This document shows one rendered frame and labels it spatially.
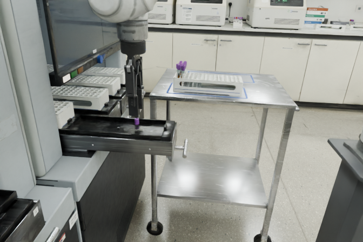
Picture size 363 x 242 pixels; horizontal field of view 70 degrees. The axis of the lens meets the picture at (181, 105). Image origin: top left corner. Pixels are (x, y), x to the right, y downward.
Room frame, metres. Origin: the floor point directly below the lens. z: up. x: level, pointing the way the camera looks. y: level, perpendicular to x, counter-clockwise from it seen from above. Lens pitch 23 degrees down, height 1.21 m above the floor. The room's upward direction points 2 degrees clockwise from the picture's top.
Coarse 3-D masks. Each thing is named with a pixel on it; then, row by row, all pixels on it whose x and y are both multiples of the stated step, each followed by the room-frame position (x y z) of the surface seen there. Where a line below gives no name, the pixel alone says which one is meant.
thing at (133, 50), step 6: (120, 42) 0.77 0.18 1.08; (126, 42) 0.76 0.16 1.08; (138, 42) 0.77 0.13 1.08; (144, 42) 0.78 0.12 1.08; (120, 48) 0.78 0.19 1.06; (126, 48) 0.75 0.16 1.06; (132, 48) 0.75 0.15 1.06; (138, 48) 0.76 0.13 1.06; (144, 48) 0.78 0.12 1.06; (126, 54) 0.75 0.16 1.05; (132, 54) 0.75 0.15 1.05; (138, 54) 0.76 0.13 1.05; (132, 60) 0.75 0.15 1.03
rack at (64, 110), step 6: (54, 102) 0.81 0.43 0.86; (60, 102) 0.81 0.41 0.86; (66, 102) 0.81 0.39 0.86; (60, 108) 0.77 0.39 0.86; (66, 108) 0.76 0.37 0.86; (72, 108) 0.80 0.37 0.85; (60, 114) 0.73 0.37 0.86; (66, 114) 0.76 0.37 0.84; (72, 114) 0.80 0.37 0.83; (60, 120) 0.72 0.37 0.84; (66, 120) 0.75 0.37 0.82; (60, 126) 0.72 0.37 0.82
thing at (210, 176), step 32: (160, 96) 1.02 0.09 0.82; (192, 96) 1.02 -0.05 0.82; (224, 96) 1.04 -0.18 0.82; (256, 96) 1.05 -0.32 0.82; (288, 96) 1.06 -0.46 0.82; (288, 128) 0.97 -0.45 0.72; (192, 160) 1.34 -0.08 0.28; (224, 160) 1.35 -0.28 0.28; (256, 160) 1.36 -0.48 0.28; (160, 192) 1.05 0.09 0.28; (192, 192) 1.06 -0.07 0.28; (224, 192) 1.07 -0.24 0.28; (256, 192) 1.08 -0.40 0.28; (160, 224) 1.04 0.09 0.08
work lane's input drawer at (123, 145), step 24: (72, 120) 0.77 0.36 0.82; (96, 120) 0.80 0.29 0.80; (120, 120) 0.80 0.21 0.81; (144, 120) 0.80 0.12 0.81; (168, 120) 0.79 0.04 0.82; (72, 144) 0.69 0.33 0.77; (96, 144) 0.69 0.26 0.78; (120, 144) 0.68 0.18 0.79; (144, 144) 0.68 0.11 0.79; (168, 144) 0.67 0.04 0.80
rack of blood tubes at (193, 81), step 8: (176, 72) 1.16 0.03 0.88; (176, 80) 1.07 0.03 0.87; (184, 80) 1.07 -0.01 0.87; (192, 80) 1.07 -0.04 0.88; (200, 80) 1.06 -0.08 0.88; (208, 80) 1.06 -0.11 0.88; (216, 80) 1.06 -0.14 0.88; (224, 80) 1.07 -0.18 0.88; (232, 80) 1.07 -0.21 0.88; (240, 80) 1.07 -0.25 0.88; (176, 88) 1.07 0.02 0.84; (184, 88) 1.07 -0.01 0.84; (192, 88) 1.07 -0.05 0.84; (200, 88) 1.06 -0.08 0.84; (208, 88) 1.12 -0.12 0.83; (216, 88) 1.13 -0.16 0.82; (224, 88) 1.13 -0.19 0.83; (232, 88) 1.13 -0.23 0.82; (240, 88) 1.04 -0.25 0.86
